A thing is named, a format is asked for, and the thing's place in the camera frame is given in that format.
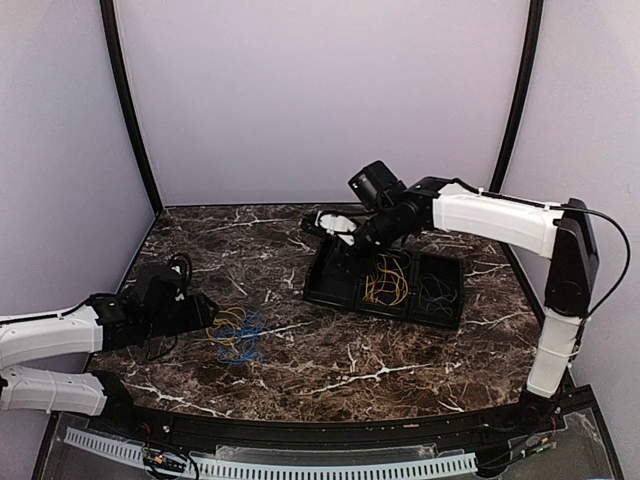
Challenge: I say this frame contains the black bin near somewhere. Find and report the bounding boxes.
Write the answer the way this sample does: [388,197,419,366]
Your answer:
[303,239,365,312]

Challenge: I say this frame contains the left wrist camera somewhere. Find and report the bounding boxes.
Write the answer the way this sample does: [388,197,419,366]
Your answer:
[122,252,192,308]

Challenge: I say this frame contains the black corner post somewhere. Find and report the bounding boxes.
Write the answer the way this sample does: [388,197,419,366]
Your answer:
[489,0,544,194]
[99,0,164,216]

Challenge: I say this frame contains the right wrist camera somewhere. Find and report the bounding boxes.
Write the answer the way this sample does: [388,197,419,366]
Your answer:
[348,160,406,210]

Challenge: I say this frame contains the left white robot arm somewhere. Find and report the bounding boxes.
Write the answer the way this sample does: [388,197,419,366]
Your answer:
[1,293,219,436]

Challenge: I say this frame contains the white slotted cable duct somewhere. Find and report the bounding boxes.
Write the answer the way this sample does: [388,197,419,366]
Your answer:
[63,428,477,479]

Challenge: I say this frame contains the left black corner post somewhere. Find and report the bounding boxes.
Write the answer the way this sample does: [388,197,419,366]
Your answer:
[99,0,164,216]

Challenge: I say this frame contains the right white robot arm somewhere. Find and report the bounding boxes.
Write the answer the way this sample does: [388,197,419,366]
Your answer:
[300,172,600,434]

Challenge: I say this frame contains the right black corner post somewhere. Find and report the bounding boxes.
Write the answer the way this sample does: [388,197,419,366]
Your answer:
[489,0,544,194]

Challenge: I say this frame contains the black front rail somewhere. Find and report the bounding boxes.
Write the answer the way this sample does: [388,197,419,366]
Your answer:
[89,399,596,456]

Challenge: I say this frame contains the black bin far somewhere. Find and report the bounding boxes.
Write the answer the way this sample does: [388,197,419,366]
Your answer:
[407,253,465,330]

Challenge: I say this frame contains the grey cable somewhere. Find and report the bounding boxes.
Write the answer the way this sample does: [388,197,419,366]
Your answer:
[417,272,459,317]

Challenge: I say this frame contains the blue cable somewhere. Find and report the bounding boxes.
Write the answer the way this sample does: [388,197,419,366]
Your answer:
[215,308,269,366]

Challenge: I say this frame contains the black bin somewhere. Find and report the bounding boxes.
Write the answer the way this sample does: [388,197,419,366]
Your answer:
[303,239,365,312]
[407,253,465,330]
[356,249,415,319]

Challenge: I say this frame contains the black bin middle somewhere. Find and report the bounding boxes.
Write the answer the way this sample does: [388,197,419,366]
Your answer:
[356,249,415,319]

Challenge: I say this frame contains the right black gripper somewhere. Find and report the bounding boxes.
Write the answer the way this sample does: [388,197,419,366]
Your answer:
[324,202,413,275]

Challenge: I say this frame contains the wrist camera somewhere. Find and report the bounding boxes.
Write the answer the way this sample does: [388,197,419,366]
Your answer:
[122,252,192,308]
[348,160,406,210]

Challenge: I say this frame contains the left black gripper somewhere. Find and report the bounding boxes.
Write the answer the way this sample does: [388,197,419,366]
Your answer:
[144,292,218,340]

